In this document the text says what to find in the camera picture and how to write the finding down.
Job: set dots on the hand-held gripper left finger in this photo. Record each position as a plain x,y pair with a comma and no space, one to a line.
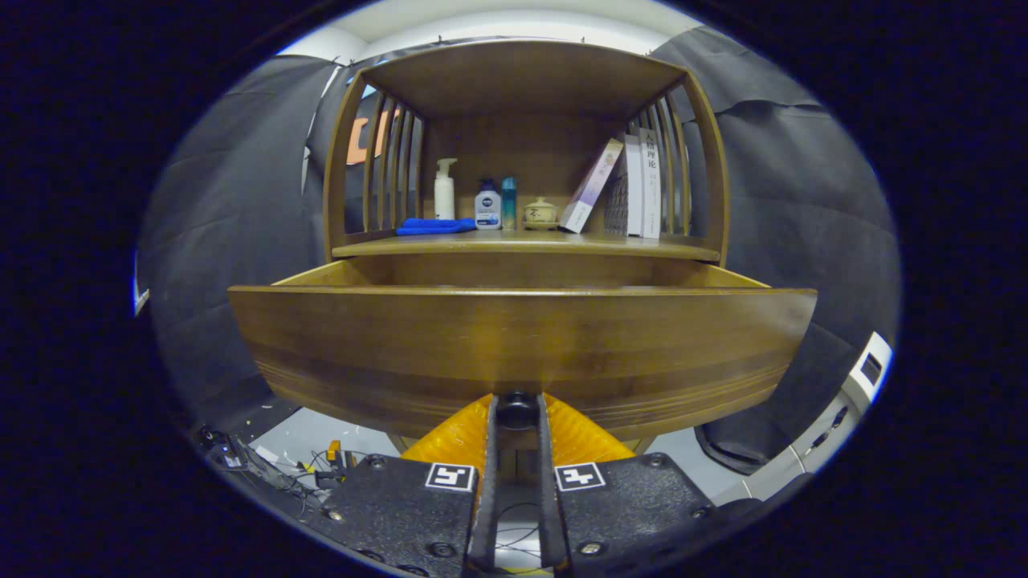
484,522

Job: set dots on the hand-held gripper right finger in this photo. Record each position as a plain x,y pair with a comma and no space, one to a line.
550,514

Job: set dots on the black drawer knob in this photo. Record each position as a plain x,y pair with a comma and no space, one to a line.
516,409

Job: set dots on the brown wooden drawer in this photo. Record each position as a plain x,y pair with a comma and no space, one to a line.
522,345

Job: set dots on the wooden countertop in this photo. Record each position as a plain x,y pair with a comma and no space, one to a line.
530,242

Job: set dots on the brown wooden cabinet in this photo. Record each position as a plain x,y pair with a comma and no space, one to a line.
522,152

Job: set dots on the blue folded cloth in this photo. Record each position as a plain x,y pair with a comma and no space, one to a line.
434,226

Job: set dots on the lidded ceramic tea cup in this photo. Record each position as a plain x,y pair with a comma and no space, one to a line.
540,213

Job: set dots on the white lotion bottle dark cap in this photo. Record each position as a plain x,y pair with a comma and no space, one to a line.
487,210

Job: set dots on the teal blue bottle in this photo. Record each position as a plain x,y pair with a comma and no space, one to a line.
508,201

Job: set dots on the white pump bottle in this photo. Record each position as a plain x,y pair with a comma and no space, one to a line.
444,197

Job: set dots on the purple and white book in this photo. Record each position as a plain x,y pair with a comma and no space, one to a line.
590,189

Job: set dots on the white device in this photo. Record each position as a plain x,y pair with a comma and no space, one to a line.
855,393

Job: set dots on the dark patterned cover book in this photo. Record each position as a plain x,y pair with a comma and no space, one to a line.
626,189

